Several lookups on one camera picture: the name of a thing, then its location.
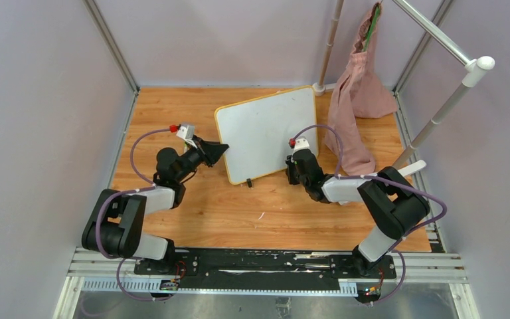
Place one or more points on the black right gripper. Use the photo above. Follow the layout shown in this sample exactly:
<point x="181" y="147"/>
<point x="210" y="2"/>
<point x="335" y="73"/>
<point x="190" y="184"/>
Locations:
<point x="292" y="164"/>

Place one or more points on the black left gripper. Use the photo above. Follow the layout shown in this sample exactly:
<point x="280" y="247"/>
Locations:
<point x="208" y="152"/>

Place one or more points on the yellow framed whiteboard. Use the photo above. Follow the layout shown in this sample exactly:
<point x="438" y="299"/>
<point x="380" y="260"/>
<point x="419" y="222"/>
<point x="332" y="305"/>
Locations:
<point x="258" y="131"/>

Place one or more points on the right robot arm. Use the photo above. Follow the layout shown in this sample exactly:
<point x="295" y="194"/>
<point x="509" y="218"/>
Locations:
<point x="395" y="206"/>

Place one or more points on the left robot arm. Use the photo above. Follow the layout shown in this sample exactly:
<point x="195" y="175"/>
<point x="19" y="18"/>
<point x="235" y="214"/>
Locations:
<point x="115" y="226"/>

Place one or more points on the wooden rack pole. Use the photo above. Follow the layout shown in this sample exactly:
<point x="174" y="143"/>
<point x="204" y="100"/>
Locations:
<point x="319" y="85"/>

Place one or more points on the pink cloth bag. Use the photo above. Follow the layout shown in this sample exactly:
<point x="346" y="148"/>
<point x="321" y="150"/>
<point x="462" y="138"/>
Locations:
<point x="358" y="93"/>

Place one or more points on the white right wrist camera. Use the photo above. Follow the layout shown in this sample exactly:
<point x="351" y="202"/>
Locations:
<point x="299" y="144"/>

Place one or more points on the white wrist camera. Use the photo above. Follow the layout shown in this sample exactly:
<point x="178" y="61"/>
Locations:
<point x="299" y="144"/>
<point x="186" y="132"/>

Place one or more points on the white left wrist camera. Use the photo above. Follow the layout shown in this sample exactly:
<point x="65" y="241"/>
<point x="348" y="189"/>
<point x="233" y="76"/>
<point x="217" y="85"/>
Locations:
<point x="186" y="132"/>

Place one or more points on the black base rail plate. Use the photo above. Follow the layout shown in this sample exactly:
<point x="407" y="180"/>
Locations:
<point x="253" y="269"/>

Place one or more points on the white clothes rack frame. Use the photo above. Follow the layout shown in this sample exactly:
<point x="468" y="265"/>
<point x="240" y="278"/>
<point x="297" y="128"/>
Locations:
<point x="471" y="145"/>

